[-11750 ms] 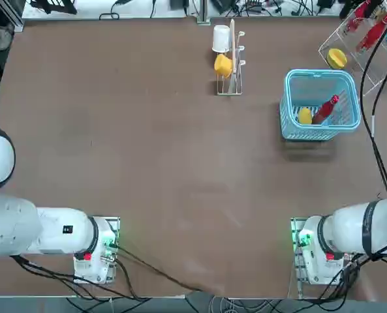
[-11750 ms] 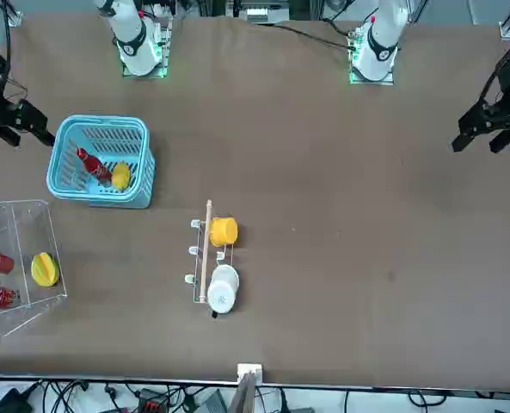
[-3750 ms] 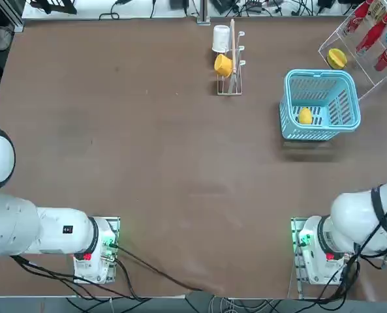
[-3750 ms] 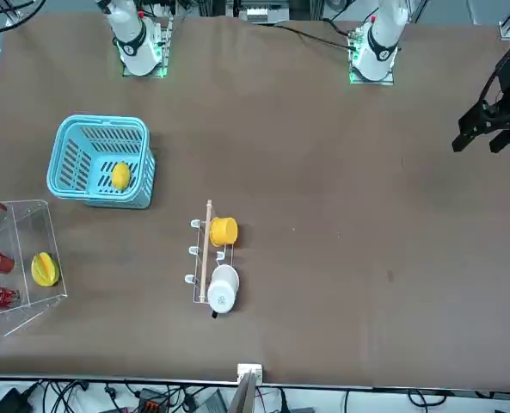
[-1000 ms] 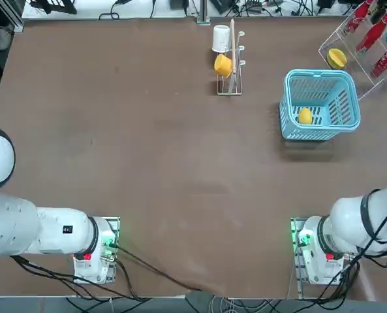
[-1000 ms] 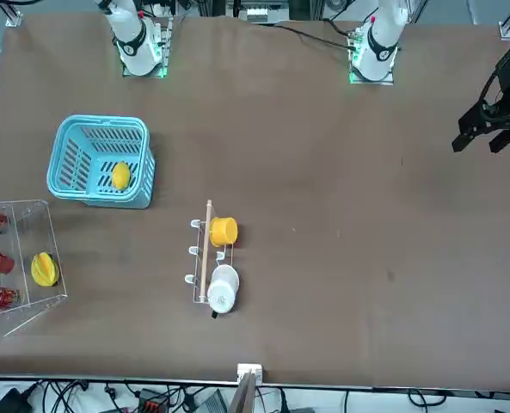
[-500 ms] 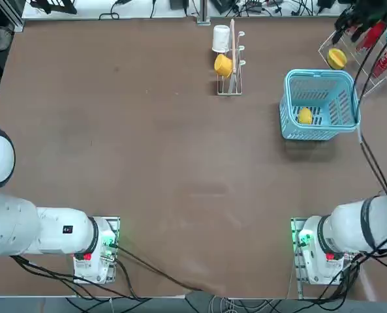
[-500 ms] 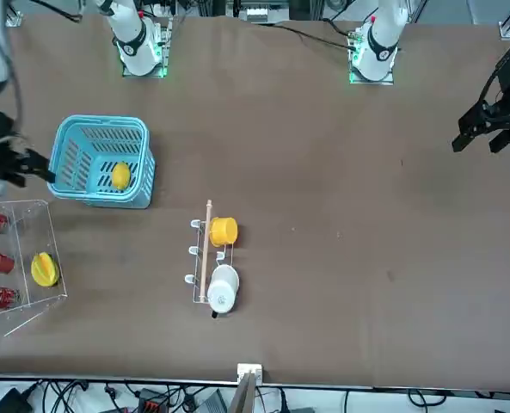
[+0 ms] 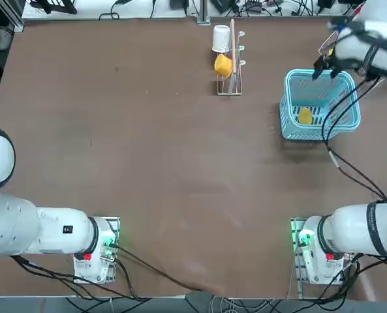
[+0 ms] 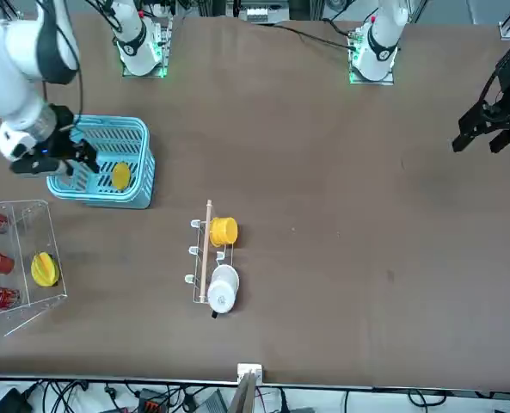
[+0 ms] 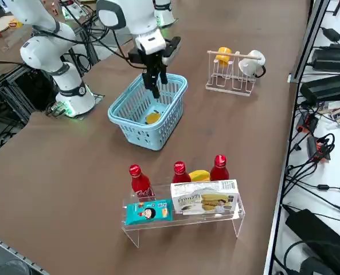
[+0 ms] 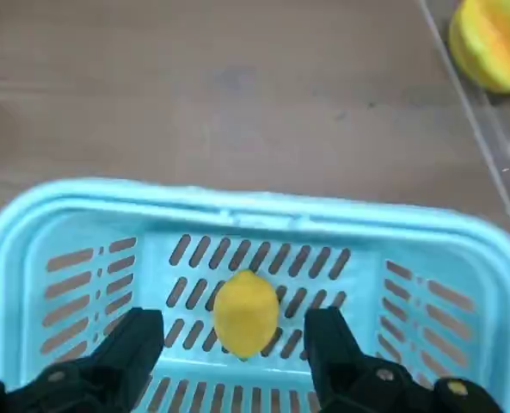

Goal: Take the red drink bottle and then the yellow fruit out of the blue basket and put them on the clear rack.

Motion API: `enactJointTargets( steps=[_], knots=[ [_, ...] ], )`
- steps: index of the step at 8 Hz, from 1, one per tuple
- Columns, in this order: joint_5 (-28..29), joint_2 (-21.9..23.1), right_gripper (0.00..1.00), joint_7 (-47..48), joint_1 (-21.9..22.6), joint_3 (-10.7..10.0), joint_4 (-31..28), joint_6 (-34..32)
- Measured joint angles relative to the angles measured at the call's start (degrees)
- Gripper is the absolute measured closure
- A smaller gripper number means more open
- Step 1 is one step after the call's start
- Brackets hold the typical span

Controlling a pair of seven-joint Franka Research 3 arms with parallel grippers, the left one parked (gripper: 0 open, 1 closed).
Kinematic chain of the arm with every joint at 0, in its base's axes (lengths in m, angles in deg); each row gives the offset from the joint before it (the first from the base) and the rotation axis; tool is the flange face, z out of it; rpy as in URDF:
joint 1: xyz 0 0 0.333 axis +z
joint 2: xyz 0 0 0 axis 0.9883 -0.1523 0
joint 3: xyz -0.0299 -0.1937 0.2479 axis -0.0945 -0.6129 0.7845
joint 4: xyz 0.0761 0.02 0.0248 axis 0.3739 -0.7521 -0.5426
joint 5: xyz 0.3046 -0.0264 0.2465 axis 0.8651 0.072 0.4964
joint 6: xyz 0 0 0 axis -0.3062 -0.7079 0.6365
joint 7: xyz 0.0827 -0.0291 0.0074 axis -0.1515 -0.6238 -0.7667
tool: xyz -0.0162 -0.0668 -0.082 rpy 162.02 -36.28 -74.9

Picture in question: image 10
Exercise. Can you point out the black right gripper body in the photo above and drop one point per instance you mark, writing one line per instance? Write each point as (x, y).
(59, 144)

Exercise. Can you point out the yellow lemon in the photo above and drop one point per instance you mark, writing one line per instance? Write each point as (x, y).
(121, 175)

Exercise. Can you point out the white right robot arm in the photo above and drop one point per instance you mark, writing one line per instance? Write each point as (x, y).
(14, 64)

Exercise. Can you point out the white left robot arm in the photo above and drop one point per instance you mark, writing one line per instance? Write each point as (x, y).
(381, 43)

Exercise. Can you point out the blue plastic basket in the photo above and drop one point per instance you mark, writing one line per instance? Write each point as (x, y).
(138, 189)

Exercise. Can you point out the yellow star fruit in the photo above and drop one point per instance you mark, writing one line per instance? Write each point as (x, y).
(44, 270)

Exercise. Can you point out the clear acrylic rack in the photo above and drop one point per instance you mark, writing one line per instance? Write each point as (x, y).
(44, 297)

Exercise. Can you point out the yellow cup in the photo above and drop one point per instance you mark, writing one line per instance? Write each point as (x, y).
(223, 232)

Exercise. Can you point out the white cup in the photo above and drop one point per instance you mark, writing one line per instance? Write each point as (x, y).
(222, 292)

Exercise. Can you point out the black orange power strip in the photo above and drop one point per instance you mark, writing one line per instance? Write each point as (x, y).
(151, 402)

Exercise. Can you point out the grey power adapter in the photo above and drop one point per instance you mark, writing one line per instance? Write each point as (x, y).
(213, 402)

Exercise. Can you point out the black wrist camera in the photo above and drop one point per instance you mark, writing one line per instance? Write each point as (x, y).
(31, 168)

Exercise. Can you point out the aluminium corner bracket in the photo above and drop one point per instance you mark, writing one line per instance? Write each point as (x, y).
(507, 29)

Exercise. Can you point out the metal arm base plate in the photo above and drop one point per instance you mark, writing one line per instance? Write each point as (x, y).
(388, 79)
(165, 47)

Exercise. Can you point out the aluminium frame post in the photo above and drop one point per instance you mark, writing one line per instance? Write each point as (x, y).
(249, 374)

